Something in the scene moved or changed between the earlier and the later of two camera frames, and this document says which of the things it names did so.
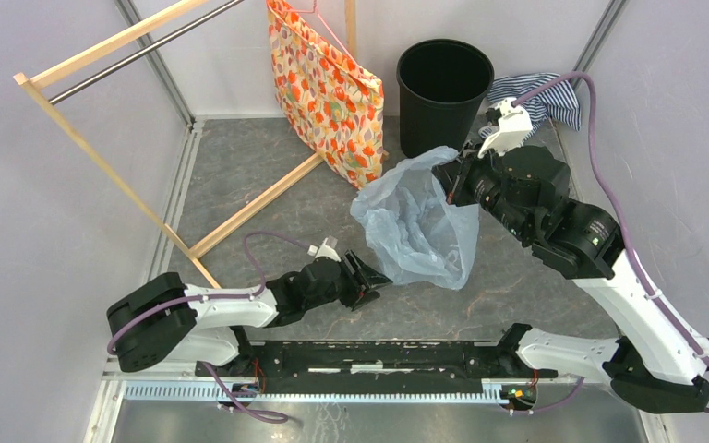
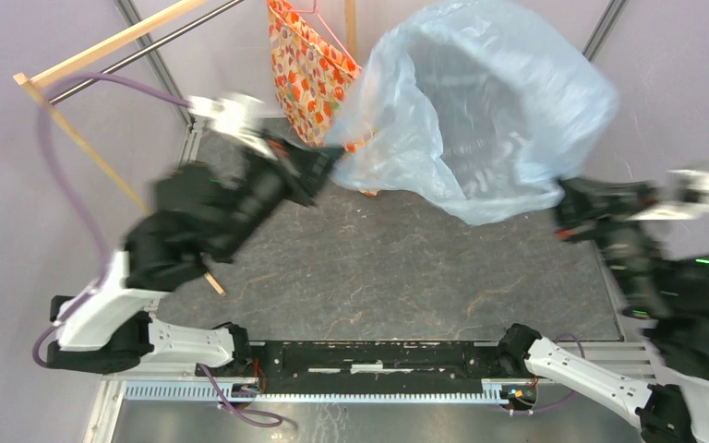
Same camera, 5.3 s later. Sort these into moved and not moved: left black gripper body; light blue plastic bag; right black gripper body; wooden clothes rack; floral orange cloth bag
Moved: right black gripper body; light blue plastic bag; left black gripper body
Not moved: floral orange cloth bag; wooden clothes rack
